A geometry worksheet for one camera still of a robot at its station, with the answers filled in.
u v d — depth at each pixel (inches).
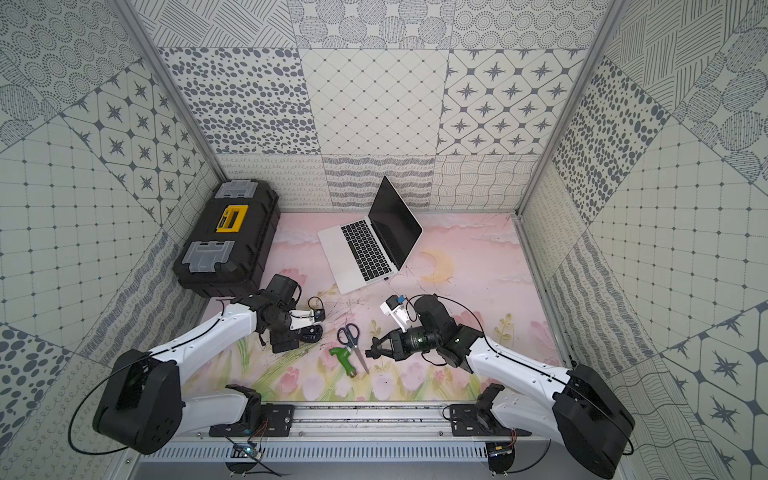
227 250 33.9
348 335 34.7
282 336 30.1
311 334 33.8
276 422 28.9
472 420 28.6
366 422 29.4
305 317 30.6
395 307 27.7
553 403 16.8
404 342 26.4
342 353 33.0
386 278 39.8
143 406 16.0
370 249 42.4
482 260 42.7
